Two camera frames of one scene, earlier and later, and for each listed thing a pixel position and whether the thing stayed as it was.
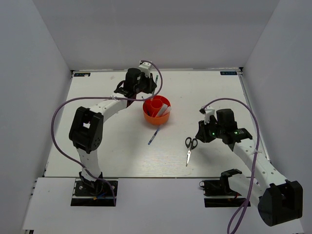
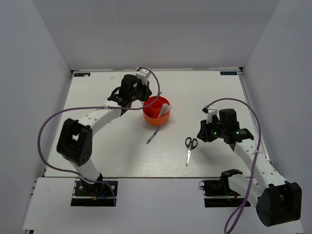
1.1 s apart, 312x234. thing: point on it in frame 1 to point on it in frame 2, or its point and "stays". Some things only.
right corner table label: (228, 73) stays
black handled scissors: (190, 145) stays
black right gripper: (202, 134) stays
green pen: (155, 83) to (158, 96)
